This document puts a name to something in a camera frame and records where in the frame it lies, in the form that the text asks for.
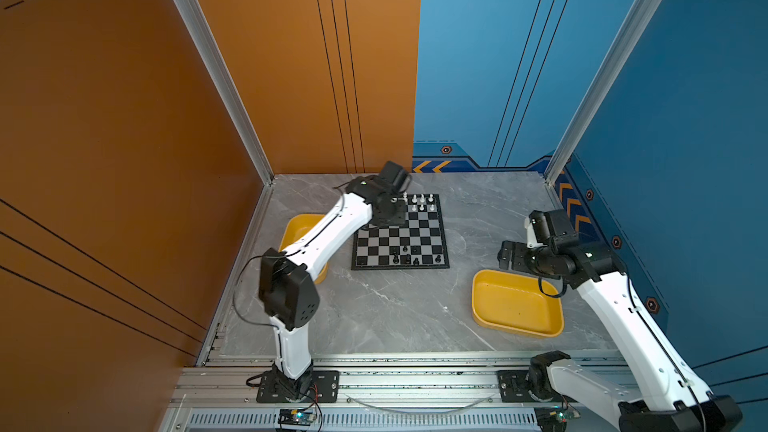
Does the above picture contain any aluminium corner post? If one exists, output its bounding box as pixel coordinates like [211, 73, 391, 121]
[544, 0, 663, 186]
[173, 0, 274, 186]

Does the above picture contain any aluminium front frame rail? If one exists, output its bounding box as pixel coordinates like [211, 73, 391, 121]
[159, 353, 613, 431]

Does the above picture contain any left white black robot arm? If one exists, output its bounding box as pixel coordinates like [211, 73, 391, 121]
[258, 161, 409, 401]

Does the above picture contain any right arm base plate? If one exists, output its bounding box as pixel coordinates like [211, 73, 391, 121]
[496, 370, 571, 405]

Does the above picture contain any left aluminium corner post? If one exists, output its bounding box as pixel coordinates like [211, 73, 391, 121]
[173, 0, 274, 186]

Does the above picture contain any right aluminium corner post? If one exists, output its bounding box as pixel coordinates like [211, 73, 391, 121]
[544, 0, 663, 186]

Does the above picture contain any left green circuit board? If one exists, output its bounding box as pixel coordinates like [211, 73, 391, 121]
[277, 408, 319, 431]

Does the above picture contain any green circuit board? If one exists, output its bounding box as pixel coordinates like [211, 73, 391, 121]
[534, 407, 580, 432]
[277, 408, 319, 431]

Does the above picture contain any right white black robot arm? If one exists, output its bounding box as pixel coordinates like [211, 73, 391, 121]
[498, 210, 743, 431]

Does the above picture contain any right green circuit board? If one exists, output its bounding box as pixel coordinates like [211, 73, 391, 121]
[534, 407, 580, 432]

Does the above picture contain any yellow tray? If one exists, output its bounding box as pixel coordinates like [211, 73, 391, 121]
[471, 269, 565, 338]
[279, 213, 330, 286]

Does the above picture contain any black white chessboard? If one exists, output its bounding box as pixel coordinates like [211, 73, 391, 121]
[351, 194, 450, 271]

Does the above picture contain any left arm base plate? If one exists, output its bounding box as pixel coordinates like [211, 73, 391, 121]
[256, 368, 340, 404]

